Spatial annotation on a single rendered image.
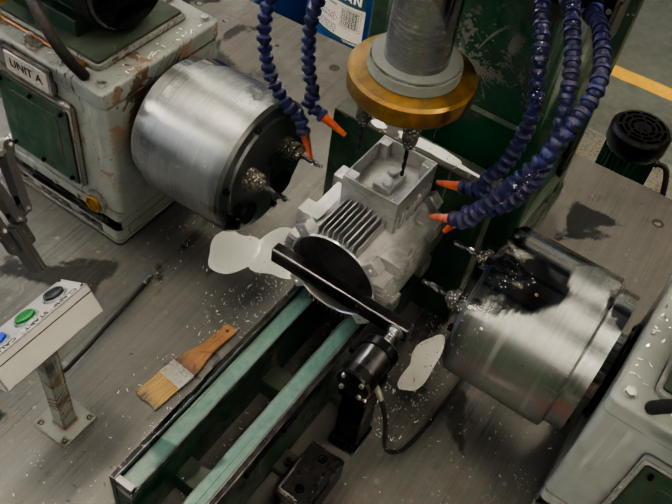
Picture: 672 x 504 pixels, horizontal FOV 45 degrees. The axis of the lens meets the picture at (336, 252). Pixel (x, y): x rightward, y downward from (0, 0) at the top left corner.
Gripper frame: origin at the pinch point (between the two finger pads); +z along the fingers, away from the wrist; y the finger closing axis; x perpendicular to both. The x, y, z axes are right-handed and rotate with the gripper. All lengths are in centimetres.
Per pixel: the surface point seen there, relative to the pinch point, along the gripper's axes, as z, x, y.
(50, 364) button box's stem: 16.4, 1.4, -5.5
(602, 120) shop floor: 113, 33, 239
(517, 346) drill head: 34, -50, 30
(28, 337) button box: 8.8, -3.4, -7.4
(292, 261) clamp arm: 21.9, -15.3, 28.5
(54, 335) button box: 11.0, -3.5, -4.4
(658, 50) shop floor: 114, 31, 303
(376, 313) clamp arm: 30, -29, 28
